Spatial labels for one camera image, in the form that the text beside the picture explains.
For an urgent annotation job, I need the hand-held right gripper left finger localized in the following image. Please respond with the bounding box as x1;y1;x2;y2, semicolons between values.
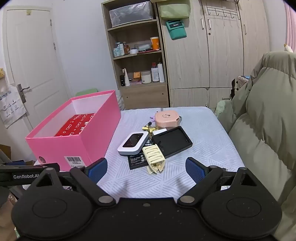
30;158;116;207

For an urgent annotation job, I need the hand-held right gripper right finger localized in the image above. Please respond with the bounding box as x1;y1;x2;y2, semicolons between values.
177;157;264;207

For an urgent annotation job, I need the pink cardboard box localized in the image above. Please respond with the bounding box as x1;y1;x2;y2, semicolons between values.
25;90;122;172

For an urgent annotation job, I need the black plastic tray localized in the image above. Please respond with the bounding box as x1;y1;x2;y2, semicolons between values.
151;126;193;159

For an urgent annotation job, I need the white portable router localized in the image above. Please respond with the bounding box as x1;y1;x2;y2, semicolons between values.
117;132;150;156

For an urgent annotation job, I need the cream hair claw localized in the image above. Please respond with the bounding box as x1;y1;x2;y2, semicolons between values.
142;144;166;175

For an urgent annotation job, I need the pink round case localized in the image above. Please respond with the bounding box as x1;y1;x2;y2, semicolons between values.
154;111;183;129

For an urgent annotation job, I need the yellow star keychain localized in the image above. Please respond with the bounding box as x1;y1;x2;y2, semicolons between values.
142;125;160;135

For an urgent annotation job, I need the red printed flat box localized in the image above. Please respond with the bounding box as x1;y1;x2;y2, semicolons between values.
54;113;96;137

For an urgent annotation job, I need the pale green cloth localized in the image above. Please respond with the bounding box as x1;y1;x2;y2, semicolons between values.
215;97;233;116

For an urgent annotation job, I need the white printed hanging bag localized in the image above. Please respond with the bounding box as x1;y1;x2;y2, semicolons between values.
0;87;27;128

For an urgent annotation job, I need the green folding table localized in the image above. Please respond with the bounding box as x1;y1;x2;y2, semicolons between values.
75;87;97;96

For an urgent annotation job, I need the wooden shelf unit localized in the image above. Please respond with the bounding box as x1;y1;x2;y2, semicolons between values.
101;0;170;110

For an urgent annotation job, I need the olive green puffer coat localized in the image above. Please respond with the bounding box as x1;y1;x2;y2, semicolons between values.
217;51;296;241

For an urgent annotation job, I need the black white patterned bag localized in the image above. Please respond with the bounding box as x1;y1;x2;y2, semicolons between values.
230;75;251;100

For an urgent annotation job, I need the tall white bottle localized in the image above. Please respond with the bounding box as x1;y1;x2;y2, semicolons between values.
158;62;165;83

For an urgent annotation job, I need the white round jar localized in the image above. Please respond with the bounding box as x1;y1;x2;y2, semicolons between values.
141;71;152;84

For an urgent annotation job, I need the white bottle red cap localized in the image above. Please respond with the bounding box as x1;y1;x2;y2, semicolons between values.
151;62;159;82

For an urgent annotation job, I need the light wood wardrobe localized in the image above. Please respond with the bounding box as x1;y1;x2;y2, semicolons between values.
156;0;271;109

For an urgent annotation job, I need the white panel door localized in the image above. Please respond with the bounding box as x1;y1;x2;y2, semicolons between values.
2;6;70;130

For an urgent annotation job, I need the white and blue carton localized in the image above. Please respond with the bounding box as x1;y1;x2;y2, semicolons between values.
113;42;125;57

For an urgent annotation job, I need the teal hanging pouch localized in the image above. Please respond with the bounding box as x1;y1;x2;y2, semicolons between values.
165;20;187;40

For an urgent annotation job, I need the grey storage box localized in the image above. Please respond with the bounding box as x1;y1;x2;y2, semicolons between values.
109;1;154;28

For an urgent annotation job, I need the over-door hook rack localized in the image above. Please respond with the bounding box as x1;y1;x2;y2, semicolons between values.
206;6;238;19

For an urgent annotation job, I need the green fabric organizer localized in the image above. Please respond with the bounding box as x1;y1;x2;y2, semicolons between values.
157;0;190;19

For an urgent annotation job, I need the pink curtain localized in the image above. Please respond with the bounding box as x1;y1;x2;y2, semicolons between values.
283;0;296;52

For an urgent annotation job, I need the metal door handle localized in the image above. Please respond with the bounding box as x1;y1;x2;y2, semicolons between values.
17;84;30;102

